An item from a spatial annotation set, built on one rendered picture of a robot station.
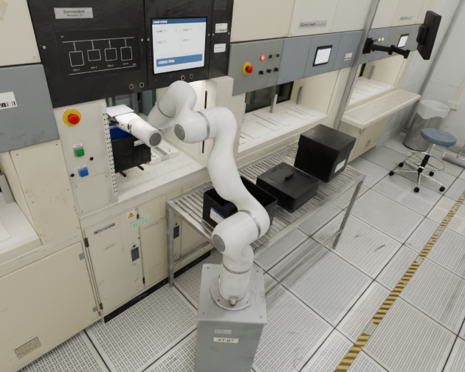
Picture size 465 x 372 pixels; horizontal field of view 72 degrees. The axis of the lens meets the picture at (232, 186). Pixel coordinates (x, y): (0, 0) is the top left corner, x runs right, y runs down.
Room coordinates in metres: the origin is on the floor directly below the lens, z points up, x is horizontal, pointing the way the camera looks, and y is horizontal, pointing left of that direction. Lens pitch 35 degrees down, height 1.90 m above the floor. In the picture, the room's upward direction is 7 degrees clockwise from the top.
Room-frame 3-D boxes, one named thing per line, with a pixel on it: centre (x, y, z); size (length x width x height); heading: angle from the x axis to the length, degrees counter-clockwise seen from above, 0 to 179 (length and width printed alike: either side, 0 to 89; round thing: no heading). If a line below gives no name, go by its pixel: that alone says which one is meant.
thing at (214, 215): (1.30, -0.05, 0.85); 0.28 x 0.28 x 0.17; 48
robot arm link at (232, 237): (0.82, -0.03, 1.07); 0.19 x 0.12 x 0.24; 138
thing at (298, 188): (1.63, -0.33, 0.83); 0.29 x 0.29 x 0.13; 52
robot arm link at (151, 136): (1.27, 0.41, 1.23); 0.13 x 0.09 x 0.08; 49
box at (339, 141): (1.98, -0.60, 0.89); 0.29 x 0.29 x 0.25; 53
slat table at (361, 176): (1.68, -0.29, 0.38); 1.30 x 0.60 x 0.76; 139
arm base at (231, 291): (0.85, -0.06, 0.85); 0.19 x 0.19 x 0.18
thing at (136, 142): (1.43, 0.60, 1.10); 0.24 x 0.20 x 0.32; 139
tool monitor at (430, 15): (2.67, -1.14, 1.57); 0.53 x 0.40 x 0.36; 49
